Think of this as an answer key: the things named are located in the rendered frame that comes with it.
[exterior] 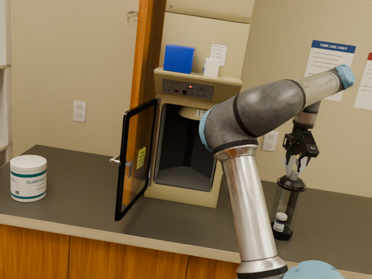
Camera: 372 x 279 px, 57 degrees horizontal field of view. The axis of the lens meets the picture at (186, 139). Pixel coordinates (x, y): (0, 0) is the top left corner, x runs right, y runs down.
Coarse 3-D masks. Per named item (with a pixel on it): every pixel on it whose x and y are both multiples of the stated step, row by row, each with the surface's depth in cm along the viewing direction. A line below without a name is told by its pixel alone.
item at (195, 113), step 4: (180, 108) 145; (184, 108) 142; (188, 108) 141; (192, 108) 140; (196, 108) 140; (200, 108) 140; (180, 112) 144; (184, 112) 142; (188, 112) 141; (192, 112) 140; (196, 112) 140; (200, 112) 139; (204, 112) 140; (184, 116) 141; (188, 116) 140; (192, 116) 140; (196, 116) 139; (200, 116) 139
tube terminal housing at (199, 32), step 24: (168, 24) 128; (192, 24) 127; (216, 24) 127; (240, 24) 126; (240, 48) 128; (240, 72) 131; (168, 96) 136; (216, 168) 144; (144, 192) 149; (168, 192) 149; (192, 192) 148; (216, 192) 147
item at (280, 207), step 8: (304, 184) 130; (280, 192) 129; (288, 192) 126; (296, 192) 125; (280, 200) 129; (288, 200) 127; (296, 200) 127; (272, 208) 134; (280, 208) 129; (288, 208) 128; (296, 208) 129; (272, 216) 133; (280, 216) 130; (288, 216) 129; (272, 224) 133; (280, 224) 131; (288, 224) 130; (280, 232) 131; (288, 232) 132
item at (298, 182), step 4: (292, 172) 128; (296, 172) 128; (284, 176) 130; (292, 176) 128; (296, 176) 128; (284, 180) 128; (288, 180) 127; (292, 180) 127; (296, 180) 128; (300, 180) 128; (288, 184) 126; (292, 184) 126; (296, 184) 126; (300, 184) 126
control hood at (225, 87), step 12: (156, 72) 122; (168, 72) 122; (192, 72) 129; (156, 84) 128; (204, 84) 124; (216, 84) 123; (228, 84) 122; (240, 84) 121; (216, 96) 130; (228, 96) 128
